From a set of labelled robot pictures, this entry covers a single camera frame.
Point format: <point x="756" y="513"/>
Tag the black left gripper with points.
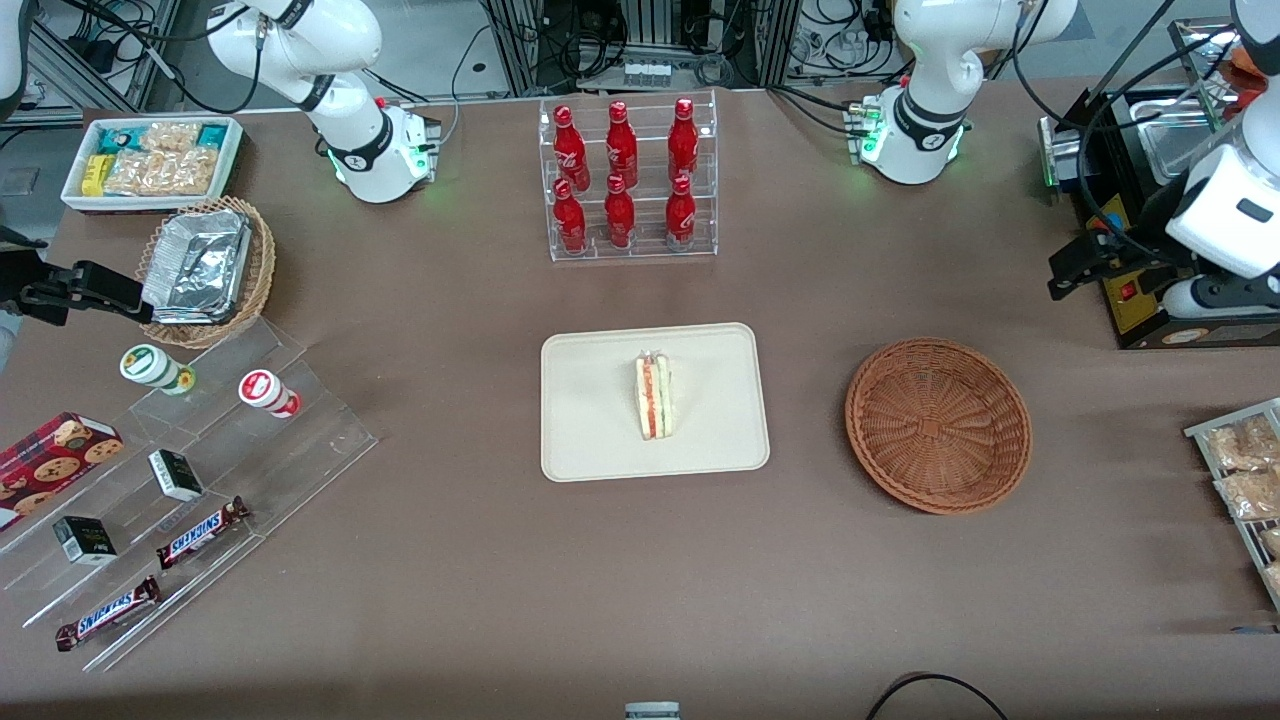
<point x="1143" y="232"/>

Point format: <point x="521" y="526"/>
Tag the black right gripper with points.
<point x="22" y="276"/>

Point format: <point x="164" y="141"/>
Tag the triangle sandwich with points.
<point x="654" y="400"/>

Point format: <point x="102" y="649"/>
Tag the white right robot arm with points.
<point x="300" y="40"/>

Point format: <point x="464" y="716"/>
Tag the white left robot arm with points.
<point x="925" y="130"/>

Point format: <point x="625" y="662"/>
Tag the light wicker basket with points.
<point x="262" y="270"/>

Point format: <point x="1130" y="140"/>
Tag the tray of wrapped pastries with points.
<point x="1200" y="432"/>

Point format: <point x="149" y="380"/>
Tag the brown wicker basket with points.
<point x="940" y="430"/>

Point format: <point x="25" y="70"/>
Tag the cream plastic serving tray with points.
<point x="590" y="420"/>

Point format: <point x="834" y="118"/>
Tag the black food warmer cabinet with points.
<point x="1135" y="315"/>

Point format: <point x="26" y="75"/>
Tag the green sunflower lid yogurt cup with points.
<point x="145" y="364"/>

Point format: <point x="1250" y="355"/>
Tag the silver foil lidded container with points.
<point x="200" y="265"/>

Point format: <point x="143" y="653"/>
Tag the white rectangular snack bin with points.
<point x="72" y="190"/>

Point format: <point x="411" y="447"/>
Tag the yellow snack packet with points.
<point x="96" y="175"/>

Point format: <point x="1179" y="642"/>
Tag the grey metal box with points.
<point x="1060" y="155"/>

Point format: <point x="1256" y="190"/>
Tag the clear cracker bag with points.
<point x="1245" y="445"/>
<point x="165" y="172"/>
<point x="1274" y="580"/>
<point x="1250" y="495"/>
<point x="170" y="137"/>
<point x="1272" y="540"/>

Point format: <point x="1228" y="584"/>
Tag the steel food pan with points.
<point x="1160" y="145"/>

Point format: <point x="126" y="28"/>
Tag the teal snack packet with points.
<point x="120" y="138"/>
<point x="212" y="135"/>

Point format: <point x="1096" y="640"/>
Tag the red strawberry lid yogurt cup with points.
<point x="260" y="386"/>

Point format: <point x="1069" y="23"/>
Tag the red tartan cookie box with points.
<point x="45" y="470"/>

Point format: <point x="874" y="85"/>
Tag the small black carton box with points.
<point x="175" y="477"/>
<point x="85" y="540"/>

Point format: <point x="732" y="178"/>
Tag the red sausage on skewer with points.
<point x="1242" y="68"/>

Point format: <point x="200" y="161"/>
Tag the clear acrylic tiered display stand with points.
<point x="310" y="440"/>

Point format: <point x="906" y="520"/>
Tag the Snickers chocolate bar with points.
<point x="200" y="533"/>
<point x="105" y="613"/>

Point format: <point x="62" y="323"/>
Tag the red cola bottle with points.
<point x="570" y="150"/>
<point x="680" y="220"/>
<point x="571" y="225"/>
<point x="683" y="145"/>
<point x="620" y="220"/>
<point x="621" y="150"/>

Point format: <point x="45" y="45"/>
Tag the clear acrylic bottle rack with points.
<point x="650" y="252"/>

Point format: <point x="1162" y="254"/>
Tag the white power strip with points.
<point x="645" y="72"/>

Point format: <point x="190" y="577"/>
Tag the small grey device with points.
<point x="652" y="712"/>

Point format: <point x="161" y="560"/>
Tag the aluminium frame rack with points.
<point x="520" y="50"/>

